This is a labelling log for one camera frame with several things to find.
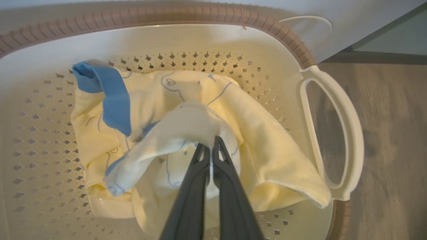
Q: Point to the white basket brown rim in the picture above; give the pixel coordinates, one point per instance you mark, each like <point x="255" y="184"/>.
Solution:
<point x="206" y="36"/>

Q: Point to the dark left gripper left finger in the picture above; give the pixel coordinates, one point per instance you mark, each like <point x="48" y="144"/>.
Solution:
<point x="190" y="206"/>

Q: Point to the white front-load washing machine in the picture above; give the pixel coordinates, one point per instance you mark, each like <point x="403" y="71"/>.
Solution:
<point x="350" y="20"/>

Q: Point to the dark baseboard strip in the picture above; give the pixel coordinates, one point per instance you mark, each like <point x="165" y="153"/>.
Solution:
<point x="383" y="58"/>

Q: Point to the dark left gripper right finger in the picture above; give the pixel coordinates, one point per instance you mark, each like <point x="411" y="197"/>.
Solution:
<point x="233" y="210"/>

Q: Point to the large pale green cabinet door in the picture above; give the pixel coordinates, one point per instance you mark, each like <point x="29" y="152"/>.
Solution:
<point x="400" y="36"/>

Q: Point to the cream yellow garment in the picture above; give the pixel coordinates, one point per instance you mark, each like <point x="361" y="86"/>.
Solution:
<point x="267" y="150"/>

